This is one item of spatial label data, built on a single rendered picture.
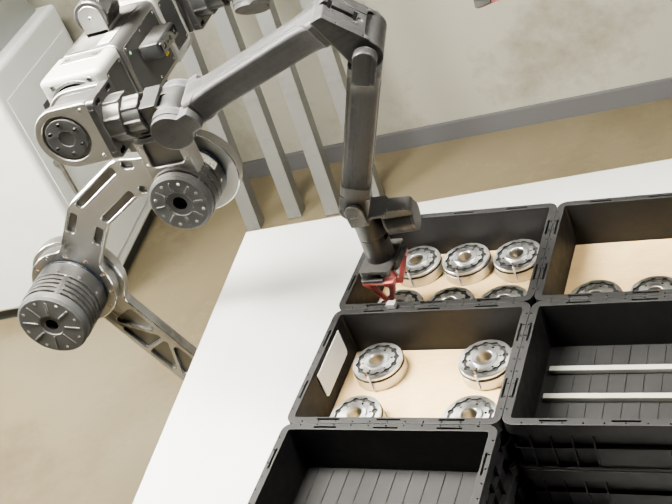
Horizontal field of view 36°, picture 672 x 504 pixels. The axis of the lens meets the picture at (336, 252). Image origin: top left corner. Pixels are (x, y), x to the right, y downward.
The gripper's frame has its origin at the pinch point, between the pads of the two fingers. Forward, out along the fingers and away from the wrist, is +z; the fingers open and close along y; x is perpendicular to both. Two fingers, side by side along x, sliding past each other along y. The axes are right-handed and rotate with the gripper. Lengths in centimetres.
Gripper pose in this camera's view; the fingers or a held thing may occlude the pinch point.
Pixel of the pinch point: (394, 289)
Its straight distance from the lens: 211.6
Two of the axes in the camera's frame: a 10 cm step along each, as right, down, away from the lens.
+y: 3.3, -6.4, 6.9
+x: -8.9, 0.4, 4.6
